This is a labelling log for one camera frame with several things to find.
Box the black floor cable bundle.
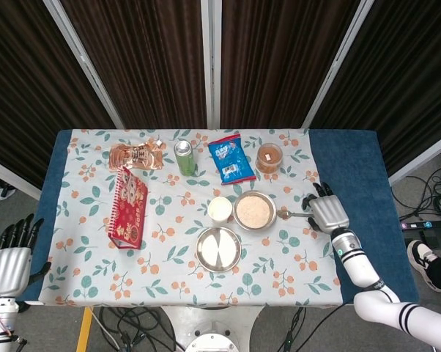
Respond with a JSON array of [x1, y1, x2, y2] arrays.
[[391, 152, 441, 221]]

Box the white paper cup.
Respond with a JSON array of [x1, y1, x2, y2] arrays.
[[207, 196, 233, 225]]

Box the floral tablecloth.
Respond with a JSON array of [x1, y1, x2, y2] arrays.
[[38, 128, 344, 307]]

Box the green drink can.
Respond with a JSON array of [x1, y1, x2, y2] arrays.
[[174, 139, 197, 177]]

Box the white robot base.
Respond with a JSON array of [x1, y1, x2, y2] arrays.
[[161, 306, 266, 352]]

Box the white and black sneaker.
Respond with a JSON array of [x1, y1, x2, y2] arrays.
[[407, 240, 441, 293]]

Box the metal spoon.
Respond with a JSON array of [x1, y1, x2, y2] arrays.
[[276, 209, 316, 221]]

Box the orange spout pouch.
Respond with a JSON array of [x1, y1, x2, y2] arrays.
[[108, 138, 167, 172]]

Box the metal bowl with powder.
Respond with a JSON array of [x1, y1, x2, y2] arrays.
[[232, 190, 278, 232]]

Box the clear jar with orange contents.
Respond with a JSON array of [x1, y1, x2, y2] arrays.
[[255, 142, 284, 175]]

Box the dark brown screen panel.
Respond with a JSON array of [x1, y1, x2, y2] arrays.
[[210, 0, 374, 130], [0, 0, 123, 201], [303, 0, 441, 186], [44, 0, 211, 130]]

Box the blue table cover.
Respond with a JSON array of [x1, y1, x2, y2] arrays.
[[17, 128, 420, 305]]

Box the steel plate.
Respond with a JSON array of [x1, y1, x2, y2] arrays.
[[196, 226, 242, 273]]

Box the blue snack bag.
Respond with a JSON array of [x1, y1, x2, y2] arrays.
[[207, 133, 258, 186]]

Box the red spiral desk calendar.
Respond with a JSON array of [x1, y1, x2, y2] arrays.
[[107, 165, 149, 251]]

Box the black power strip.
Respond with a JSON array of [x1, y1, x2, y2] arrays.
[[399, 219, 441, 232]]

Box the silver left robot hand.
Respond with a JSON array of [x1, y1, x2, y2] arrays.
[[0, 213, 52, 298]]

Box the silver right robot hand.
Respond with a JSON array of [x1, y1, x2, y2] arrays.
[[303, 182, 351, 235]]

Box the black cables under table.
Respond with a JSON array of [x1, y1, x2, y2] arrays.
[[92, 306, 181, 352]]

